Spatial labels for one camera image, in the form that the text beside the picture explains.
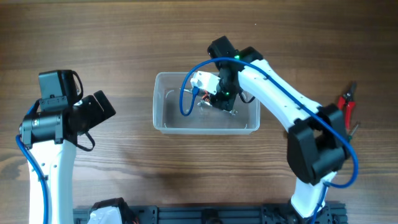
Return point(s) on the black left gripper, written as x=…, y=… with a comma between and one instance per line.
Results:
x=98, y=112

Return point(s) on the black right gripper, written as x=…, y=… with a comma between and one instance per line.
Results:
x=227, y=104

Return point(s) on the silver wrench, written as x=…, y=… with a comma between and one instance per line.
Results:
x=206, y=106

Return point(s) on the clear plastic container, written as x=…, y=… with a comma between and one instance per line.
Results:
x=168, y=119

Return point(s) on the red handled cutters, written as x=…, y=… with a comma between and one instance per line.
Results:
x=346, y=103

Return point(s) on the green screwdriver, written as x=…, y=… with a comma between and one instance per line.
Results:
x=353, y=130

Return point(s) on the orange black needle-nose pliers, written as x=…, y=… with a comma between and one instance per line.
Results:
x=202, y=93

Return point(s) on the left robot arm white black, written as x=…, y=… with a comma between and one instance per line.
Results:
x=48, y=140

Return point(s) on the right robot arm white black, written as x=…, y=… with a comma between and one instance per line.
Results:
x=317, y=143

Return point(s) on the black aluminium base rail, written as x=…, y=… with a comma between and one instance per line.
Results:
x=332, y=213

